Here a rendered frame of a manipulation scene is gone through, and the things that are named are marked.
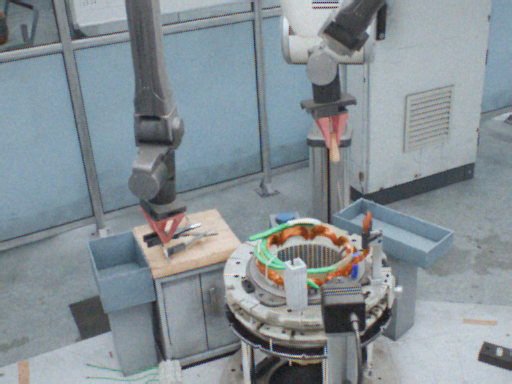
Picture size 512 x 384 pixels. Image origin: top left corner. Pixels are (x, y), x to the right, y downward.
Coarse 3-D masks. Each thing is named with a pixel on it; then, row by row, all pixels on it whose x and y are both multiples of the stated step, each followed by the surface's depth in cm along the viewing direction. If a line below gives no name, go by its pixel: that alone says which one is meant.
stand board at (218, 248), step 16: (192, 224) 151; (208, 224) 150; (224, 224) 150; (176, 240) 145; (208, 240) 144; (224, 240) 144; (160, 256) 139; (176, 256) 139; (192, 256) 139; (208, 256) 139; (224, 256) 140; (160, 272) 136; (176, 272) 137
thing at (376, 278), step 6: (378, 228) 116; (378, 246) 118; (378, 252) 118; (372, 258) 119; (378, 258) 119; (372, 264) 119; (378, 264) 119; (372, 270) 120; (378, 270) 120; (372, 276) 120; (378, 276) 121; (372, 282) 121; (378, 282) 121
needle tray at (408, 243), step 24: (336, 216) 151; (360, 216) 158; (384, 216) 154; (408, 216) 149; (384, 240) 143; (408, 240) 147; (432, 240) 147; (408, 264) 147; (432, 264) 139; (408, 288) 151; (408, 312) 155
